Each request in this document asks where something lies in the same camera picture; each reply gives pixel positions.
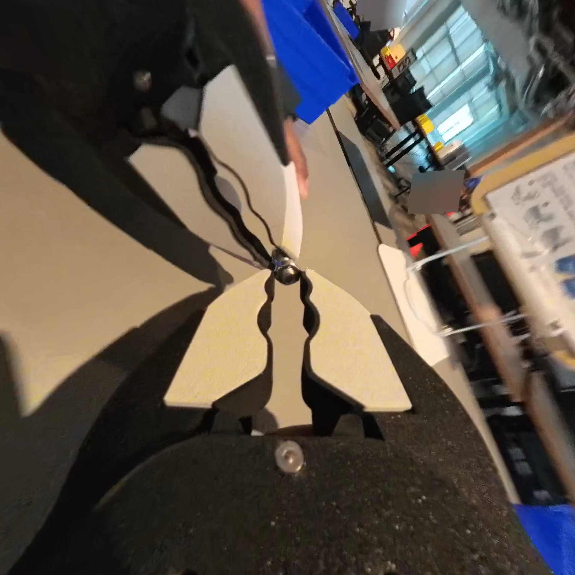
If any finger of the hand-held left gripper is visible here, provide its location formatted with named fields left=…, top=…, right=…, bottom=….
left=198, top=65, right=306, bottom=261
left=129, top=135, right=275, bottom=270

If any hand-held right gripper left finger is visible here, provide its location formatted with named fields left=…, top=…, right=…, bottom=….
left=165, top=270, right=275, bottom=409

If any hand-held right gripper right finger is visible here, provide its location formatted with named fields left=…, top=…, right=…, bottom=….
left=301, top=272, right=412, bottom=414

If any blue plastic storage bin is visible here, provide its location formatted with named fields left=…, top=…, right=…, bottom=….
left=261, top=0, right=360, bottom=125
left=514, top=503, right=575, bottom=575

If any person's left hand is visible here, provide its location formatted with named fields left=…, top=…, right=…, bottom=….
left=282, top=119, right=312, bottom=201

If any desk cable flap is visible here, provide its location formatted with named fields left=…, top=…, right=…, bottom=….
left=335, top=126, right=396, bottom=230

